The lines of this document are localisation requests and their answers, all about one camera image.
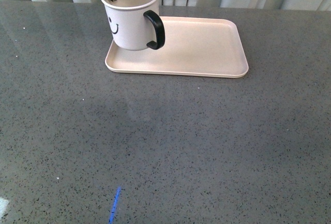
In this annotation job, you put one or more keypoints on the white smiley mug black handle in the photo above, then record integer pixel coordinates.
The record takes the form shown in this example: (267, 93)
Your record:
(135, 24)

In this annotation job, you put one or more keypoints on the beige rectangular plastic tray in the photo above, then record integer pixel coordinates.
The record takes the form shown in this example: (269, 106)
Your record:
(194, 47)

